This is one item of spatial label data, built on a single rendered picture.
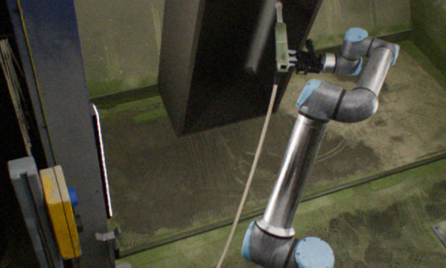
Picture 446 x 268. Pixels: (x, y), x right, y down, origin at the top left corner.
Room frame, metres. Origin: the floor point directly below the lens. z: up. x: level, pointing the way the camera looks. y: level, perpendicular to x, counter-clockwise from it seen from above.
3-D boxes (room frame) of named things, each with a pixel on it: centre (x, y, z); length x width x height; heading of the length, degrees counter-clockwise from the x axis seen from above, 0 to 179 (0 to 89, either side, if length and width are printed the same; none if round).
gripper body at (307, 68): (1.96, -0.35, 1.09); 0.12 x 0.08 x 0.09; 93
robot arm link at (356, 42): (1.98, -0.54, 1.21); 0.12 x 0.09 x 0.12; 70
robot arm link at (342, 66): (1.98, -0.52, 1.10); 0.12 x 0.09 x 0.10; 93
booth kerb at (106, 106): (3.07, -0.17, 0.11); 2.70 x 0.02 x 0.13; 117
